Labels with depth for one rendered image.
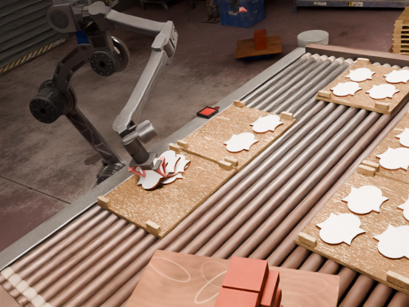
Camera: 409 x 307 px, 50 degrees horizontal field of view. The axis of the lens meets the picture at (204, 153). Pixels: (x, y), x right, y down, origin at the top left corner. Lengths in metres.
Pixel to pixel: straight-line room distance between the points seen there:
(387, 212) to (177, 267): 0.67
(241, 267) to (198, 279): 0.38
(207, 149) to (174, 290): 0.80
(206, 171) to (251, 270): 0.94
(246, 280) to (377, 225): 0.72
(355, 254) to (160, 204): 0.68
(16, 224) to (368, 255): 2.65
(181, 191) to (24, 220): 2.01
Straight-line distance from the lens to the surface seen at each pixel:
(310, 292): 1.13
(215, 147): 1.83
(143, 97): 1.66
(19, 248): 1.71
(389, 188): 1.58
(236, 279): 0.80
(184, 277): 1.20
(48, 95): 2.71
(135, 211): 1.61
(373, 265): 1.33
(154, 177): 1.69
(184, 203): 1.58
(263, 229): 1.45
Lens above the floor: 1.93
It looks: 33 degrees down
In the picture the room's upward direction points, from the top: 11 degrees counter-clockwise
